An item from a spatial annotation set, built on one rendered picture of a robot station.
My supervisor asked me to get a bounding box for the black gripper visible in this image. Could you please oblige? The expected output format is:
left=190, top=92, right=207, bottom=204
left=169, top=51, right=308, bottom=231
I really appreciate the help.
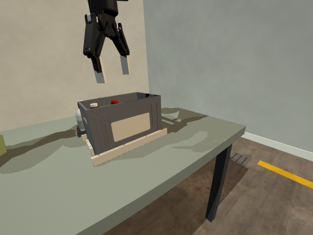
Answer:
left=83, top=0, right=130, bottom=83

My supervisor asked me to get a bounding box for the dark grey tray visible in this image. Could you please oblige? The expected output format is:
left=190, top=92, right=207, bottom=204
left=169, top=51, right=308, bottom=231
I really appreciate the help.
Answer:
left=77, top=126, right=86, bottom=137

